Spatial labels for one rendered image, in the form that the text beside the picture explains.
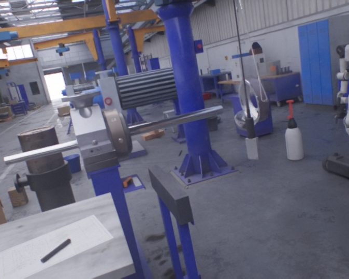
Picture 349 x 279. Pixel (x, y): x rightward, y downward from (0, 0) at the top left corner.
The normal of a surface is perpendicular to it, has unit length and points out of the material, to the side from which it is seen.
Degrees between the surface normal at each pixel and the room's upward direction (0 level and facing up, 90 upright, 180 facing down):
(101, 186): 90
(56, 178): 90
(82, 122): 45
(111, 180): 90
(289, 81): 90
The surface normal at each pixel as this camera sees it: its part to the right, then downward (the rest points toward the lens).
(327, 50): -0.94, 0.24
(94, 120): 0.11, -0.55
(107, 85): 0.30, 0.18
